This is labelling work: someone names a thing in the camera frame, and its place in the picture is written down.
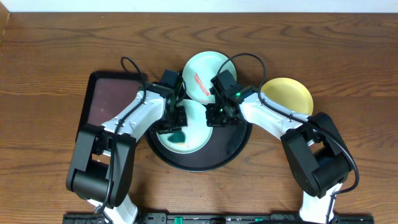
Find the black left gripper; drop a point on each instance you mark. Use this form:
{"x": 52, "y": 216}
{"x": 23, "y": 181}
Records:
{"x": 183, "y": 114}

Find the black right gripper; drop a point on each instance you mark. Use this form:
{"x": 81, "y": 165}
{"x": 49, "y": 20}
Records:
{"x": 212, "y": 121}

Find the green yellow sponge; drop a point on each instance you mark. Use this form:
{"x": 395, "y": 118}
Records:
{"x": 177, "y": 137}

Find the pale green plate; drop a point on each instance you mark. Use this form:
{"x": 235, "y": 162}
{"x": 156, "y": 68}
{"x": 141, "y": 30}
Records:
{"x": 199, "y": 71}
{"x": 197, "y": 132}

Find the yellow plate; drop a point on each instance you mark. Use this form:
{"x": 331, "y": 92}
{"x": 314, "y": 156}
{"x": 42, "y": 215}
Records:
{"x": 289, "y": 93}

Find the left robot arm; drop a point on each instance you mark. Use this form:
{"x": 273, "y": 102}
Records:
{"x": 102, "y": 162}

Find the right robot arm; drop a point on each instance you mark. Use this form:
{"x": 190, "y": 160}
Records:
{"x": 318, "y": 157}

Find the round black tray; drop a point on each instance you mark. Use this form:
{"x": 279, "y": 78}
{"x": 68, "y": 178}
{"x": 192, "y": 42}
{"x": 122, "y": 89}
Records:
{"x": 224, "y": 145}

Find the dark rectangular water tray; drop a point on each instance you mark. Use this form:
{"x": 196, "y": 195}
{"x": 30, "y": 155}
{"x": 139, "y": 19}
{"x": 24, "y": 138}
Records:
{"x": 107, "y": 94}

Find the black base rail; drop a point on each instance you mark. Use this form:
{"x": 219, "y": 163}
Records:
{"x": 162, "y": 218}

